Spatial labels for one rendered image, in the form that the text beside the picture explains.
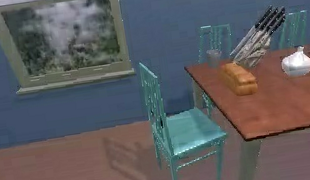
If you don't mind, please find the teal wooden chair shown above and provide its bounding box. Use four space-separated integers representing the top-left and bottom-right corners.
274 9 310 50
193 22 236 65
137 51 235 180

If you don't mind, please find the grey cup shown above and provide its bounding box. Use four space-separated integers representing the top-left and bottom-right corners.
205 47 225 70

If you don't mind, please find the beige framed window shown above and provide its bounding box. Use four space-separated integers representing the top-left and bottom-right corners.
0 0 137 99

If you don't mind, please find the brown wooden dining table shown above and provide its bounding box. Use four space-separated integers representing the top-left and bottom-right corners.
182 43 310 180

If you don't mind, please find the loaf of bread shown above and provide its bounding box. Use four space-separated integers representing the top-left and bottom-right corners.
217 59 261 100

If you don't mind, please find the knife block with black-handled knives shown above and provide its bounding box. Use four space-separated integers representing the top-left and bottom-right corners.
223 3 293 71

